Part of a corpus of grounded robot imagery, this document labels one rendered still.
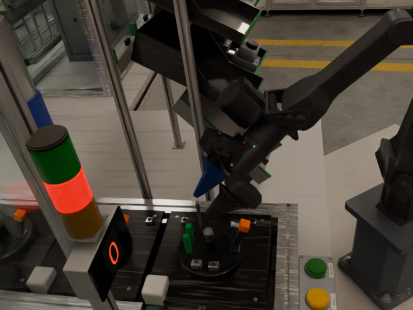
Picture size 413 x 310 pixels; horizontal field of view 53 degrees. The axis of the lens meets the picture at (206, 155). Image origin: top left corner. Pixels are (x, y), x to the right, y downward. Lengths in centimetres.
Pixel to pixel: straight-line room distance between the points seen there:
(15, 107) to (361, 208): 64
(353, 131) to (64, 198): 253
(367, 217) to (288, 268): 19
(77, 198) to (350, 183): 85
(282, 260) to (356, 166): 48
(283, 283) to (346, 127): 218
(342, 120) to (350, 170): 177
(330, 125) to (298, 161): 170
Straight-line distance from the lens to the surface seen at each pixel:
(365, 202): 88
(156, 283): 85
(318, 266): 87
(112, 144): 148
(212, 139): 67
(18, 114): 51
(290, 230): 94
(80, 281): 61
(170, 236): 95
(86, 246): 61
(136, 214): 102
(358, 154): 133
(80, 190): 54
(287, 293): 86
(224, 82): 95
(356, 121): 302
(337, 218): 112
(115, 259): 65
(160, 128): 149
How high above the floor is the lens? 167
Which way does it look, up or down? 38 degrees down
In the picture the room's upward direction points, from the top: 9 degrees counter-clockwise
